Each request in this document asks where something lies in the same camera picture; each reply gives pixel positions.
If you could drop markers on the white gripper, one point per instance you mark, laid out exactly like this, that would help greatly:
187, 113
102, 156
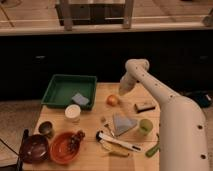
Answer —
124, 88

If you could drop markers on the small metal cup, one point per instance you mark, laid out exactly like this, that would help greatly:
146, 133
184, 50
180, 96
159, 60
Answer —
46, 129

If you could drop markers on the wooden chair frame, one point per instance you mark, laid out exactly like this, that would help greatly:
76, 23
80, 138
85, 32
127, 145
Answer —
94, 12

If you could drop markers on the green plastic tray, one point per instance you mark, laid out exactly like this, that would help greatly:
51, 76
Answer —
62, 88

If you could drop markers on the white paper cup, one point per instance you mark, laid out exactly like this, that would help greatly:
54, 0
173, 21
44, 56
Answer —
72, 113

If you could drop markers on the orange bowl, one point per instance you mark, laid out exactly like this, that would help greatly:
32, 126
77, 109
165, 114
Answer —
61, 151

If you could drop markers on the green plastic cup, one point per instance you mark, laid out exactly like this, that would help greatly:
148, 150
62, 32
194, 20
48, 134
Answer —
145, 127

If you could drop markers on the green chili pepper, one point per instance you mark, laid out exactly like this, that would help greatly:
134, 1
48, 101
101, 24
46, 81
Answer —
152, 151

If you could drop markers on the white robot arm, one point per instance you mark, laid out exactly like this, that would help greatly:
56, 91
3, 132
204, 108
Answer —
182, 142

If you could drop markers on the yellow banana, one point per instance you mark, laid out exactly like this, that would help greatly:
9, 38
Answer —
114, 149

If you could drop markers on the grey folded cloth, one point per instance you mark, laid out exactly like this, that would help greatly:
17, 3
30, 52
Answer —
122, 124

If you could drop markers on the dark grape bunch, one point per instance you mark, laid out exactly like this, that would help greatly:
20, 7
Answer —
74, 141

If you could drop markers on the grey sponge in tray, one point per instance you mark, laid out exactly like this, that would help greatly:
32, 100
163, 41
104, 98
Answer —
80, 99

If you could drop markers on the orange apple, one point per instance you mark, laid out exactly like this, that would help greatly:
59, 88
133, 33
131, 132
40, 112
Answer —
112, 100

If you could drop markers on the dark purple bowl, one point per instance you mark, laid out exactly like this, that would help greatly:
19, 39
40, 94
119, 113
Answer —
34, 149

